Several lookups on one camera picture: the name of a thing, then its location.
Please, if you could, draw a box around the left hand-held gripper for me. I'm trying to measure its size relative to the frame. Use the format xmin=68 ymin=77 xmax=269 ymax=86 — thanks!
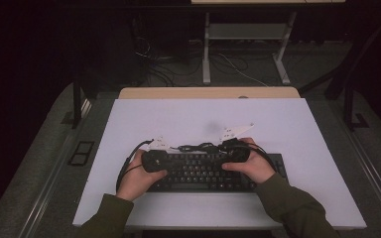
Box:
xmin=141 ymin=135 xmax=172 ymax=173

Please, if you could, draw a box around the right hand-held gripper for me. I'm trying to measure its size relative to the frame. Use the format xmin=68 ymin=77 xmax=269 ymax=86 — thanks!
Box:
xmin=219 ymin=123 xmax=255 ymax=163

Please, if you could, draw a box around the black computer keyboard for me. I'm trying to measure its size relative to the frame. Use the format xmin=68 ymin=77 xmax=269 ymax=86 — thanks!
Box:
xmin=147 ymin=151 xmax=288 ymax=193

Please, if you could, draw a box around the person's left hand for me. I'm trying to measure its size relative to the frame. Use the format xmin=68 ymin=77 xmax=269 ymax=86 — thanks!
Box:
xmin=117 ymin=150 xmax=168 ymax=202

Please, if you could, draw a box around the person's right hand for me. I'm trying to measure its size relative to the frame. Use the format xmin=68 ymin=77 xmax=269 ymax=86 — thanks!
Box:
xmin=221 ymin=137 xmax=277 ymax=184

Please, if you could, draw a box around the wooden table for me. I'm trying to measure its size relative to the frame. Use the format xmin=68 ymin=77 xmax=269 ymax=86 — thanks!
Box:
xmin=118 ymin=86 xmax=302 ymax=100

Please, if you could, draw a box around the black metal stand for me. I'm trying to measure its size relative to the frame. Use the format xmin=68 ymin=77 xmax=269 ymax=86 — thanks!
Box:
xmin=299 ymin=13 xmax=381 ymax=132
xmin=71 ymin=78 xmax=84 ymax=130

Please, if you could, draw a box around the right hand-held gripper cable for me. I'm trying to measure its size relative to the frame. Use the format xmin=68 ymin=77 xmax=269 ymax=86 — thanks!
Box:
xmin=244 ymin=142 xmax=278 ymax=174

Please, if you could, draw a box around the black keyboard cable with plug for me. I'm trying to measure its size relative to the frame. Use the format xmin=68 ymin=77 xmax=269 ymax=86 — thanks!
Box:
xmin=170 ymin=142 xmax=223 ymax=155

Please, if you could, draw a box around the black rectangular floor frame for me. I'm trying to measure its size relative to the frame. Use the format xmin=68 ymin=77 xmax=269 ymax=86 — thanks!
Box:
xmin=67 ymin=141 xmax=95 ymax=167

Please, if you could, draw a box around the white floor cable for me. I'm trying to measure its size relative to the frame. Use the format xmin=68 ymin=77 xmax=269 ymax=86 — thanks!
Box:
xmin=217 ymin=53 xmax=270 ymax=88

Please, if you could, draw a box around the black floor cables bundle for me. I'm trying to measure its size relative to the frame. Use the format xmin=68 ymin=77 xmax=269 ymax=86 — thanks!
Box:
xmin=134 ymin=35 xmax=203 ymax=87

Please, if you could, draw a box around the white metal desk frame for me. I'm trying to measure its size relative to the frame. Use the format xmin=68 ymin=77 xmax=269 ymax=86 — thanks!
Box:
xmin=191 ymin=0 xmax=346 ymax=86

